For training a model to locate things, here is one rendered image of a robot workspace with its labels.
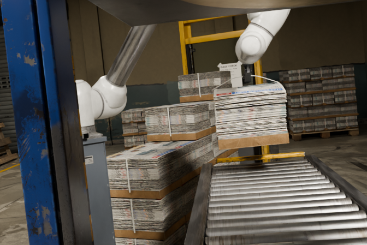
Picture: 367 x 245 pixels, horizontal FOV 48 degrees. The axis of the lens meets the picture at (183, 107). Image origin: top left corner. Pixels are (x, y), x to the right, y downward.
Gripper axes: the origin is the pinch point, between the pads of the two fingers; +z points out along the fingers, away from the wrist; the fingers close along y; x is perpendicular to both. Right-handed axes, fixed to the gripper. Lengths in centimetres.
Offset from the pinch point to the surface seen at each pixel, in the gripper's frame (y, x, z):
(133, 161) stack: 46, -62, 39
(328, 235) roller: 56, 13, -78
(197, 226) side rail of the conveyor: 55, -20, -67
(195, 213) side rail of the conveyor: 54, -22, -56
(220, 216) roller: 55, -14, -59
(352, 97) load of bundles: 4, 218, 576
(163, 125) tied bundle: 28, -53, 95
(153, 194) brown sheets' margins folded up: 64, -52, 37
